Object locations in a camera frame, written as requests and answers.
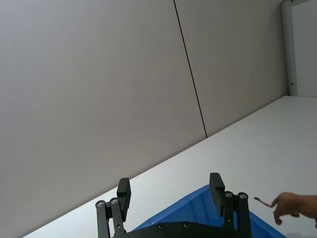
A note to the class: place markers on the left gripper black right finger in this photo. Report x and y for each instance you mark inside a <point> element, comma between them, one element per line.
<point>235,213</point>

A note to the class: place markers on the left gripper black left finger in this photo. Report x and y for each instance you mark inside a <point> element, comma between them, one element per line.
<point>111,218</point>

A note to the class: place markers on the brown toy animal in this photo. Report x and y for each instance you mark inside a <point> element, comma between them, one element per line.
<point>263,202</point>

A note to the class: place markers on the person's hand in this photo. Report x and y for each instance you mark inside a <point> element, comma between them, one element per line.
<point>288,202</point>

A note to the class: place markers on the blue plastic bin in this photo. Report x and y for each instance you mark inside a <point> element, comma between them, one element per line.
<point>198,210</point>

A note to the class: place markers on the pale door frame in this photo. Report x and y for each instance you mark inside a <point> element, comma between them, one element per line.
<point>287,47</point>

